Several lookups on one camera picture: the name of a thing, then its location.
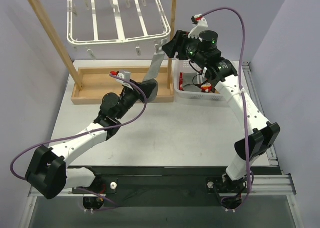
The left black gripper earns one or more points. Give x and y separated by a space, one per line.
139 89

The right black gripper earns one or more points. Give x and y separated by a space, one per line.
180 45

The grey striped sock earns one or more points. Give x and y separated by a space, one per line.
152 74

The red patterned sock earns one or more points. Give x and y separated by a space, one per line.
206 88
181 81

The white plastic clip hanger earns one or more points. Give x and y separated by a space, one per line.
103 27

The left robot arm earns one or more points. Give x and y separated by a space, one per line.
49 170

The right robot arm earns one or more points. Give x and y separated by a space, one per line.
259 133

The wooden hanger rack stand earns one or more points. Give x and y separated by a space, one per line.
91 76

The white plastic basket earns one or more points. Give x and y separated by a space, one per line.
191 76

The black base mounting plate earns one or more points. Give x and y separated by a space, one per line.
156 186

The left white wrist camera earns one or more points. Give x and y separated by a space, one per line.
124 76

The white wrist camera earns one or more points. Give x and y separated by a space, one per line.
199 24
124 76

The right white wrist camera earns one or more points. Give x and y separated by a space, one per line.
199 24

